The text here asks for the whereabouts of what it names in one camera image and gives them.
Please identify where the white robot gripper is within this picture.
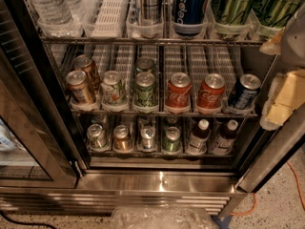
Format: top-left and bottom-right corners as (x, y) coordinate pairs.
(259, 4), (305, 131)

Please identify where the blue can middle shelf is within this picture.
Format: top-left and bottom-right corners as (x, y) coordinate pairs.
(228, 74), (261, 110)

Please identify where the red coca-cola can right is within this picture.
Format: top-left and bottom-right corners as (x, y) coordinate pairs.
(197, 73), (226, 109)

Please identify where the red coca-cola can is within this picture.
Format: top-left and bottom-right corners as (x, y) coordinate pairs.
(197, 73), (226, 109)
(166, 73), (192, 108)

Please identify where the green can top shelf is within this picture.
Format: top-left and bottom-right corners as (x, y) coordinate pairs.
(211, 0), (254, 40)

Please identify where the green can shelf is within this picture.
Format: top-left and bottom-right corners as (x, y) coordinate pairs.
(162, 126), (181, 153)
(134, 72), (156, 108)
(211, 0), (254, 40)

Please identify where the red coca-cola can left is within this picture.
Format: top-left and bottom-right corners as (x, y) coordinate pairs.
(166, 73), (192, 108)

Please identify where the blue pepsi can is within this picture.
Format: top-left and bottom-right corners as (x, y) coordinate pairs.
(172, 0), (208, 36)

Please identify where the green can bottom shelf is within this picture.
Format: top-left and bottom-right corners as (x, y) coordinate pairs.
(162, 126), (181, 153)

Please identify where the green can middle shelf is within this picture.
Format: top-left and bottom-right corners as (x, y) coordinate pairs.
(134, 72), (156, 108)

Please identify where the silver can bottom shelf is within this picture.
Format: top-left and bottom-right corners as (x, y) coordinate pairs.
(141, 126), (155, 150)

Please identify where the plaid patterned can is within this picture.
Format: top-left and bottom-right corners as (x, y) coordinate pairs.
(139, 0), (162, 26)

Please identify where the white green soda can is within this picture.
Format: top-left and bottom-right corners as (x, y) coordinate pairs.
(101, 71), (127, 105)

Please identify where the stainless steel fridge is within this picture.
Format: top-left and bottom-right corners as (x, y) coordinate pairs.
(0, 0), (295, 217)

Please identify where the gold can bottom shelf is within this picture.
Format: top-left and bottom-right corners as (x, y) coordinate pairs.
(113, 125), (131, 152)

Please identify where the silver green can bottom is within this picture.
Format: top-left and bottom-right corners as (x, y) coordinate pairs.
(87, 124), (108, 150)

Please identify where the gold can rear left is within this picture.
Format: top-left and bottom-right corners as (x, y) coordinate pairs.
(72, 54), (100, 93)

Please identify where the gold can front left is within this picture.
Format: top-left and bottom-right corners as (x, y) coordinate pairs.
(66, 70), (94, 104)

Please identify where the glass fridge door left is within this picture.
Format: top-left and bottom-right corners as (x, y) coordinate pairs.
(0, 2), (77, 188)

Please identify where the brown bottle right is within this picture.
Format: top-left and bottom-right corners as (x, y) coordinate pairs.
(211, 119), (238, 156)

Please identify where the brown bottle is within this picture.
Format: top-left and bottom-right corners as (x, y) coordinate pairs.
(187, 119), (210, 155)
(211, 119), (238, 156)

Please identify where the brown bottle left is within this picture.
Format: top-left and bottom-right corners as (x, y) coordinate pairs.
(187, 119), (210, 155)

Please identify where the clear plastic bag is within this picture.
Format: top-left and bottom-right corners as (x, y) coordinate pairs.
(111, 206), (219, 229)

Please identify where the clear water bottle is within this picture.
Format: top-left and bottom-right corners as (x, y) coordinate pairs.
(31, 0), (72, 25)

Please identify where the orange cable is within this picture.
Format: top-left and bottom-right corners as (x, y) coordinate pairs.
(230, 161), (305, 218)

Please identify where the black cable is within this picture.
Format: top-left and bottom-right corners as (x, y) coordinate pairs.
(0, 210), (58, 229)

